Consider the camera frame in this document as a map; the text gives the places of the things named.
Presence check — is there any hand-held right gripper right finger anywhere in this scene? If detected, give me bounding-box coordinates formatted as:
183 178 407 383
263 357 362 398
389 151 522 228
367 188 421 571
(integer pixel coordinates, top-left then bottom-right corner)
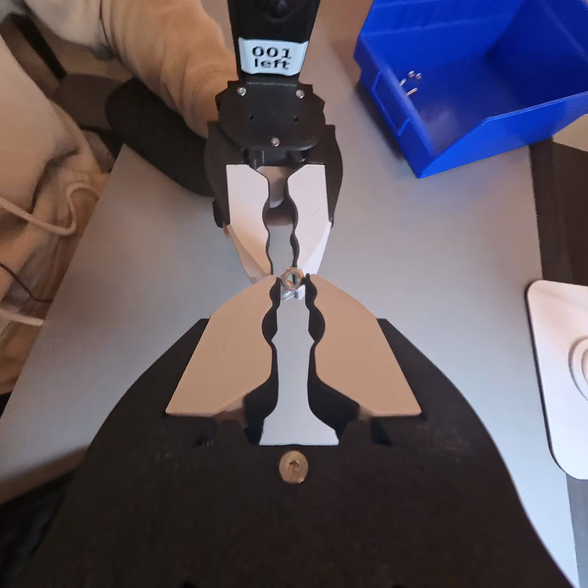
306 276 423 425

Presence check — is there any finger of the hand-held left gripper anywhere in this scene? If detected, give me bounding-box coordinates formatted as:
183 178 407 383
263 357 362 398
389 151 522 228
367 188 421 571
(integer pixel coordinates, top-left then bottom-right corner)
287 164 331 276
224 164 276 281

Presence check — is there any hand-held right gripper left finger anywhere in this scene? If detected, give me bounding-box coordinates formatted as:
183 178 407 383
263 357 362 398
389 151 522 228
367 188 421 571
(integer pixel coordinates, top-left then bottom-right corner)
165 279 281 432

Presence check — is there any blue plastic bin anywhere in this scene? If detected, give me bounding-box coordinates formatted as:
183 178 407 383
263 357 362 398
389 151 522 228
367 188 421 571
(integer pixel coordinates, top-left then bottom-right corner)
354 0 588 180

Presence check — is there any person's left forearm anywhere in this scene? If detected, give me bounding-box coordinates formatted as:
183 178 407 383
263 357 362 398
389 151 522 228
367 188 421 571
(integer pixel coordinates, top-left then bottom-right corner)
97 0 235 138

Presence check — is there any black wrist rest pad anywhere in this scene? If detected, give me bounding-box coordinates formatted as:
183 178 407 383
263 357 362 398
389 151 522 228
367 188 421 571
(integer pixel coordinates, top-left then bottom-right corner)
104 74 221 198

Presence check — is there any white document stand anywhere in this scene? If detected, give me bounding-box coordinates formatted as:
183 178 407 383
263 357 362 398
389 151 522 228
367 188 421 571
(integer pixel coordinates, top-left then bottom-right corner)
526 279 588 480

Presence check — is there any person's torso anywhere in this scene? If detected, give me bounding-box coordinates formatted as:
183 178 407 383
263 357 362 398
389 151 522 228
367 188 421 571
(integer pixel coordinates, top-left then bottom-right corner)
0 37 115 396

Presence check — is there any thin black cable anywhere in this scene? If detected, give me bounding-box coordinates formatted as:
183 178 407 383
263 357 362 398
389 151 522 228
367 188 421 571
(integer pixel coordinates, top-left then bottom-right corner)
0 262 54 304

